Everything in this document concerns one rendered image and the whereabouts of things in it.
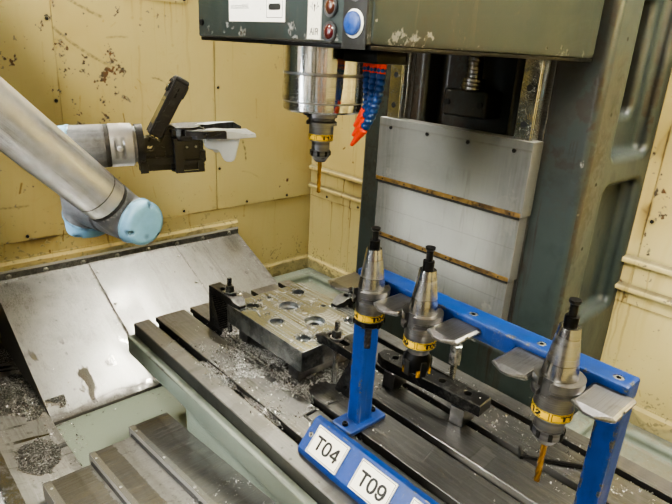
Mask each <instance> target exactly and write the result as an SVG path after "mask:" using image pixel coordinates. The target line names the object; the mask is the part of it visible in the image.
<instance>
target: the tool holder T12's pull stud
mask: <svg viewBox="0 0 672 504"><path fill-rule="evenodd" d="M569 302H570V303H571V304H570V309H569V312H567V313H565V317H564V322H563V326H564V327H566V328H569V329H577V328H578V325H579V321H580V316H579V315H578V310H579V306H580V305H582V303H583V300H582V299H580V298H577V297H570V298H569Z"/></svg>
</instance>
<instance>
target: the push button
mask: <svg viewBox="0 0 672 504"><path fill-rule="evenodd" d="M343 26H344V30H345V32H346V33H347V34H348V35H351V36H353V35H356V34H357V33H358V32H359V30H360V27H361V18H360V15H359V14H358V13H357V12H356V11H349V12H348V13H347V14H346V16H345V18H344V22H343Z"/></svg>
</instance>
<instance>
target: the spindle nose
mask: <svg viewBox="0 0 672 504"><path fill-rule="evenodd" d="M343 59H344V49H340V48H324V47H308V46H292V45H283V70H284V72H283V84H282V99H283V107H284V109H285V110H288V111H291V112H297V113H305V114H316V115H354V114H358V113H359V111H360V109H361V104H362V103H363V89H364V88H363V86H362V85H363V83H364V82H363V81H362V79H363V77H364V76H363V75H362V74H363V63H359V62H348V61H344V60H343Z"/></svg>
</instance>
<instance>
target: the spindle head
mask: <svg viewBox="0 0 672 504"><path fill-rule="evenodd" d="M324 2H325V0H322V24H321V40H315V39H307V17H308V0H286V2H285V22H248V21H229V0H198V6H199V35H200V36H202V37H201V40H211V41H227V42H243V43H259V44H276V45H292V46H308V47H324V48H340V49H342V48H341V46H342V28H343V9H344V0H337V2H338V10H337V13H336V14H335V15H334V16H333V17H328V16H326V14H325V12H324ZM603 5H604V0H369V3H368V18H367V32H366V47H365V50H373V51H392V52H410V53H429V54H447V55H466V56H484V57H503V58H522V59H540V60H559V61H577V62H592V59H590V58H592V56H593V54H594V50H595V45H596V40H597V35H598V30H599V25H600V20H601V15H602V10H603ZM328 21H332V22H334V23H335V25H336V29H337V34H336V37H335V39H334V40H333V41H332V42H327V41H325V39H324V37H323V27H324V25H325V23H326V22H328Z"/></svg>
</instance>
